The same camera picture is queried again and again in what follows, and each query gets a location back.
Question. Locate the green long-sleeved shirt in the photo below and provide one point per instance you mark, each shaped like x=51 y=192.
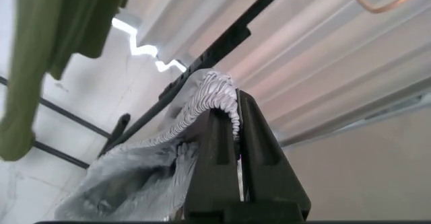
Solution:
x=33 y=49

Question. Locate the pale grey shorts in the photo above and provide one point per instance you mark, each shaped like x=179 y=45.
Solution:
x=134 y=177

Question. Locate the black clothes rack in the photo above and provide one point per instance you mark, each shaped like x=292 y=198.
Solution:
x=219 y=45

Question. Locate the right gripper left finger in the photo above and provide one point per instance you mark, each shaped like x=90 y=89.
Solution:
x=212 y=183

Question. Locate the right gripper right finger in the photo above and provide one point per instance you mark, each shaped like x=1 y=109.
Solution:
x=269 y=177

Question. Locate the white curtain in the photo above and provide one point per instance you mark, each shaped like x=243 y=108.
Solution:
x=303 y=42

